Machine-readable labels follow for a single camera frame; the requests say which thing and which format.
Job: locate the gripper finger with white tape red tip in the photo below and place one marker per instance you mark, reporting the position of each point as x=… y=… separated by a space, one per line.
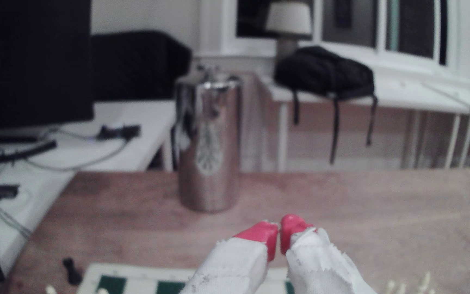
x=320 y=265
x=235 y=265

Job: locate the white chess bishop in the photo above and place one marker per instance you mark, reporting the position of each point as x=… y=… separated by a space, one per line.
x=401 y=289

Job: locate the green white chess mat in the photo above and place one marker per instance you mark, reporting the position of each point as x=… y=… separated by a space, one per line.
x=137 y=272

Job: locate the stainless steel tumbler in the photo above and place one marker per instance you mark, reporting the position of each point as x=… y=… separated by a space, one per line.
x=208 y=143

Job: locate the white desk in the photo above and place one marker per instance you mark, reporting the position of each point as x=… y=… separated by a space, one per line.
x=96 y=151

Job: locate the black backpack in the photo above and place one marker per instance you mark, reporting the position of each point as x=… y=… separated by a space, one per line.
x=324 y=73

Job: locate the small black adapter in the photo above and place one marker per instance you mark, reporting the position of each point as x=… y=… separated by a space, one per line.
x=1 y=192

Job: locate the table lamp white shade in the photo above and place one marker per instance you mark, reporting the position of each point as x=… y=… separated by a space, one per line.
x=289 y=20

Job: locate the black computer monitor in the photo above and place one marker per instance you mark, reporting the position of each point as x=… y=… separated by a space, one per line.
x=31 y=61

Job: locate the white window frame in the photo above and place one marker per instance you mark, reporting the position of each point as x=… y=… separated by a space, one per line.
x=349 y=51

